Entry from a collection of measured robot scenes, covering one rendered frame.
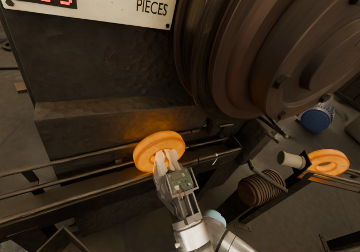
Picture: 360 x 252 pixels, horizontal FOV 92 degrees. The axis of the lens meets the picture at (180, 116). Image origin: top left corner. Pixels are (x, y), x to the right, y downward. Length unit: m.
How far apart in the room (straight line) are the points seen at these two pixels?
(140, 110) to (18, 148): 1.23
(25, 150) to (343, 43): 1.59
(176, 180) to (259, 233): 1.11
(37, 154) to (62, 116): 1.09
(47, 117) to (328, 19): 0.49
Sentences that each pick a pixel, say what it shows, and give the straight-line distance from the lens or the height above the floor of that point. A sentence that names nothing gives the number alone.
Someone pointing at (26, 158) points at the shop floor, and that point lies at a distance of 1.52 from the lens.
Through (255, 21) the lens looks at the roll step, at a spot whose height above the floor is 1.14.
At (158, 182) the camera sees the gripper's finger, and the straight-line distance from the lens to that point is 0.48.
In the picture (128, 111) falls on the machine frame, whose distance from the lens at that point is 0.45.
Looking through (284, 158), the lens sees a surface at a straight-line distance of 0.87.
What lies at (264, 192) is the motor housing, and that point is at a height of 0.52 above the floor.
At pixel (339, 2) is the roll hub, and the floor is 1.18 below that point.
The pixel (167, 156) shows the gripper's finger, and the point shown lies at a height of 0.76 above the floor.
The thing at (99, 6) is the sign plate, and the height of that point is 1.08.
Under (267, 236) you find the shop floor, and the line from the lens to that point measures 1.52.
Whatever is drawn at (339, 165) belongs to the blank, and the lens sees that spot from 0.98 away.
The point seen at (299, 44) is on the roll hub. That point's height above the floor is 1.13.
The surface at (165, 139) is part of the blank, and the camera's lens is 0.47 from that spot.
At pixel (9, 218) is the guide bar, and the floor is 0.68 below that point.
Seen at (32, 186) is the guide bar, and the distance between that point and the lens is 0.60.
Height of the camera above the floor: 1.17
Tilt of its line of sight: 41 degrees down
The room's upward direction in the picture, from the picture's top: 19 degrees clockwise
